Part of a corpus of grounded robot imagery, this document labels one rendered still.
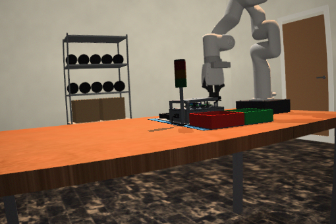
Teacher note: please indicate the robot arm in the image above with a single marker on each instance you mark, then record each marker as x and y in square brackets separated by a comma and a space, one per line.
[262, 29]

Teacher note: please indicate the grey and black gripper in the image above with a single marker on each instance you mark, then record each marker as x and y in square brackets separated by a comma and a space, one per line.
[213, 77]

